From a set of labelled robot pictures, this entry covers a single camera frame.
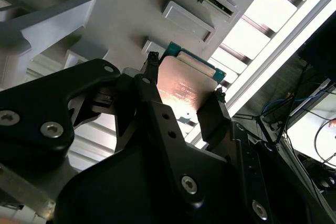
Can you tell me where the CPU with silver top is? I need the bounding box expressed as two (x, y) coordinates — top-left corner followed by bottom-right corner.
(156, 41), (227, 124)

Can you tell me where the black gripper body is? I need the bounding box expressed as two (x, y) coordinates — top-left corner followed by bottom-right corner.
(54, 140), (250, 224)

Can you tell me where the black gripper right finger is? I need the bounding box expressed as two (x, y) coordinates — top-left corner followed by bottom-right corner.
(196, 88), (269, 224)

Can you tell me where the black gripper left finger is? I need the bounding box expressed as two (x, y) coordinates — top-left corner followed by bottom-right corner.
(0, 51), (206, 204)

